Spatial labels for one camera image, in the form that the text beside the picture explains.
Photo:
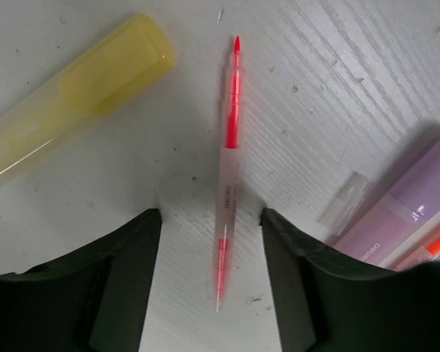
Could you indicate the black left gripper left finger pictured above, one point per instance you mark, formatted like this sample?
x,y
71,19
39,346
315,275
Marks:
x,y
94,298

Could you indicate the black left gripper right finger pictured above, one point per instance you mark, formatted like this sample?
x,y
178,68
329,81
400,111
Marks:
x,y
325,300

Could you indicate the red double-tip pen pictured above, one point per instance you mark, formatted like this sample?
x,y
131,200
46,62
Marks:
x,y
229,173

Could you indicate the clear small pen cap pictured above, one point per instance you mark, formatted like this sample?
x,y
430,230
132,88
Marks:
x,y
341,209

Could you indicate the orange double-tip pen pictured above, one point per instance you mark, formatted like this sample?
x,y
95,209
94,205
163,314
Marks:
x,y
423,254

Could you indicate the purple highlighter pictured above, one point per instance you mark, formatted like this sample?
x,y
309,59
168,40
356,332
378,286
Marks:
x,y
410,202

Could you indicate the yellow highlighter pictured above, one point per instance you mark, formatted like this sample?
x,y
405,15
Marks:
x,y
130,59

